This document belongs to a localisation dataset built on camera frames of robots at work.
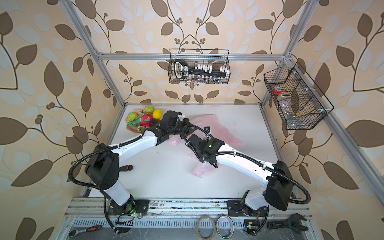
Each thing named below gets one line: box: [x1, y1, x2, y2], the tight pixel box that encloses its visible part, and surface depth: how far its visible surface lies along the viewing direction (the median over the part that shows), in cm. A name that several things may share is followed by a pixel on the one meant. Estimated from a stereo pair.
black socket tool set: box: [174, 59, 230, 81], surface depth 86 cm
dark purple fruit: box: [149, 118, 159, 127], surface depth 102 cm
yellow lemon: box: [152, 109, 163, 120], surface depth 105 cm
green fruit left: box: [126, 112, 138, 124], surface depth 104 cm
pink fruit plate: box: [125, 108, 142, 134], surface depth 104 cm
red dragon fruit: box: [129, 112, 153, 127], surface depth 103 cm
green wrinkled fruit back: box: [144, 105, 155, 114], surface depth 107 cm
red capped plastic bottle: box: [273, 86, 295, 112], surface depth 80 cm
